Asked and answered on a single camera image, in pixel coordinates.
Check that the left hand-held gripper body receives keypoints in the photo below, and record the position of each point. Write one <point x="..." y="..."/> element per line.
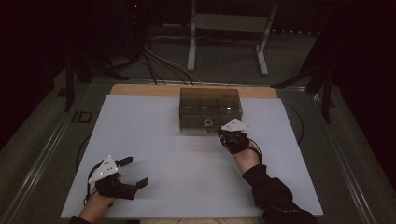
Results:
<point x="116" y="188"/>

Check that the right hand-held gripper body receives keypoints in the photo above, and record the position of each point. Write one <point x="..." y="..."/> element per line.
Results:
<point x="235" y="141"/>

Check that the smoky transparent drawer box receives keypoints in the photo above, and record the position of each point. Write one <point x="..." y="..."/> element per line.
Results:
<point x="199" y="105"/>

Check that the person's left hand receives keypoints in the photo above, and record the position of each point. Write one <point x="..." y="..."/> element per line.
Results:
<point x="99" y="202"/>

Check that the person's right hand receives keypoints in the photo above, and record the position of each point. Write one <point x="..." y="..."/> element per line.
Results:
<point x="249" y="160"/>

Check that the white table board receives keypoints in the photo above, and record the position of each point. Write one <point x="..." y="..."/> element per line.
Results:
<point x="155" y="140"/>

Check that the wooden table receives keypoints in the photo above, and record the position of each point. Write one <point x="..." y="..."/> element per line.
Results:
<point x="143" y="90"/>

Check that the black tripod stand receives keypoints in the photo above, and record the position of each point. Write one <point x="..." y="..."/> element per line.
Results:
<point x="69" y="87"/>
<point x="326" y="99"/>

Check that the white metal stand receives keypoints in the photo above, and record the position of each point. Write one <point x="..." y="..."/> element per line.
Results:
<point x="230" y="23"/>

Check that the metal floor rail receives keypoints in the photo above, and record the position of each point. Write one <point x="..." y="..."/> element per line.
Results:
<point x="40" y="165"/>
<point x="342" y="165"/>

